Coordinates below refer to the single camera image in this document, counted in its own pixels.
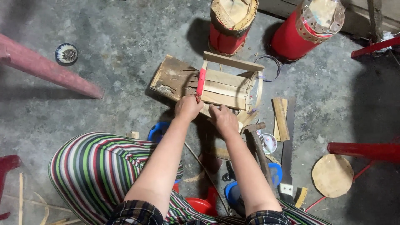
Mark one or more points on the person's left hand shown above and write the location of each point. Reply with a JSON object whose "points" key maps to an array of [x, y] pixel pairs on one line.
{"points": [[187, 107]]}

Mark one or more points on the dark red plastic stool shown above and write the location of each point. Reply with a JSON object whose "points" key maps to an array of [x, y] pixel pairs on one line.
{"points": [[7, 165]]}

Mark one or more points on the thin bamboo stick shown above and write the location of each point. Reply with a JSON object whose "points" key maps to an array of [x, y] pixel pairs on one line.
{"points": [[206, 178]]}

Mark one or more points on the small white cup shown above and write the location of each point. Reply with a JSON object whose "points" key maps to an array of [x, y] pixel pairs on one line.
{"points": [[268, 143]]}

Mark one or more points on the striped trousers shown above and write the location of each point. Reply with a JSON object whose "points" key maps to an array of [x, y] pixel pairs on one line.
{"points": [[97, 172]]}

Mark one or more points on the small bowl of nails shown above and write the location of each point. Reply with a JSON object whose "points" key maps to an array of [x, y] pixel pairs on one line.
{"points": [[66, 54]]}

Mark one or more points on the bamboo strips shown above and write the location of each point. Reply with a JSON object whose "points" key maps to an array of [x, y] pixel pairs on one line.
{"points": [[20, 200]]}

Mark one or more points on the red drum with hide top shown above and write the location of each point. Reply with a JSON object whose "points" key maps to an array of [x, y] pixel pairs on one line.
{"points": [[229, 28]]}

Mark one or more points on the short wooden slats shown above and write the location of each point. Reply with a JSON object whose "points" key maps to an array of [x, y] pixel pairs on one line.
{"points": [[281, 118]]}

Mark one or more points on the red plastic scoop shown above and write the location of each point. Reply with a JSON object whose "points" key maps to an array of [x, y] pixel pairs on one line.
{"points": [[201, 204]]}

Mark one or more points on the person's left fingers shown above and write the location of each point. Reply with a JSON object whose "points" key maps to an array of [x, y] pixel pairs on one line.
{"points": [[196, 103]]}

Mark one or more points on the red bar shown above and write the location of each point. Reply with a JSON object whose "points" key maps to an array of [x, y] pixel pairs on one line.
{"points": [[375, 47]]}

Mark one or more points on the small wooden block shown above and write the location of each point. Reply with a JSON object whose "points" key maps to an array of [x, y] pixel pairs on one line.
{"points": [[132, 135]]}

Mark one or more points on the plaid shirt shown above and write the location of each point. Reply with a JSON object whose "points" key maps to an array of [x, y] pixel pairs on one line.
{"points": [[134, 214]]}

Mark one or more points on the person's right fingers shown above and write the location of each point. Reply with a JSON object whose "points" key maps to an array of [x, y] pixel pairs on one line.
{"points": [[217, 111]]}

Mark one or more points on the worn wooden board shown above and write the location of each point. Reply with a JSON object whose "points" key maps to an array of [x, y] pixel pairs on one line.
{"points": [[175, 79]]}

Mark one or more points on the wooden slat frame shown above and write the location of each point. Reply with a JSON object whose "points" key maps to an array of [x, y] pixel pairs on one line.
{"points": [[225, 89]]}

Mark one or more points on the red stool leg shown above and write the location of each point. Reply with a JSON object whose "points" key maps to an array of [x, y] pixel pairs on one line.
{"points": [[362, 151]]}

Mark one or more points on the person's right hand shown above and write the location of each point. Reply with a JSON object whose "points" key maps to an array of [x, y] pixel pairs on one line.
{"points": [[225, 120]]}

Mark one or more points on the hand saw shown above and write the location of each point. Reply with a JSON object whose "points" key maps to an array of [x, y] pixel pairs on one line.
{"points": [[289, 147]]}

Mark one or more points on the red drum with torn hide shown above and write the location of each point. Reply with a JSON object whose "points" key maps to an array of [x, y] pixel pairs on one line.
{"points": [[293, 34]]}

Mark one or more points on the blue slipper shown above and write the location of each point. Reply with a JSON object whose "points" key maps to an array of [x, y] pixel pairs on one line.
{"points": [[157, 131], [232, 192]]}

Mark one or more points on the round hide disc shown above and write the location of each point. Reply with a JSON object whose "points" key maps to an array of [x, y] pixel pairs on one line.
{"points": [[332, 175]]}

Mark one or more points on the pink furniture leg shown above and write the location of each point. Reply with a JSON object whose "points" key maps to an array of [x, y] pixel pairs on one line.
{"points": [[47, 68]]}

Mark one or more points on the curved bamboo piece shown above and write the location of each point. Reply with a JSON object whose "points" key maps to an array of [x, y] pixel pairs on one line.
{"points": [[301, 197]]}

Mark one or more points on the bamboo hoop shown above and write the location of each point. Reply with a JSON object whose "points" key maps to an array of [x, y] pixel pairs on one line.
{"points": [[259, 90]]}

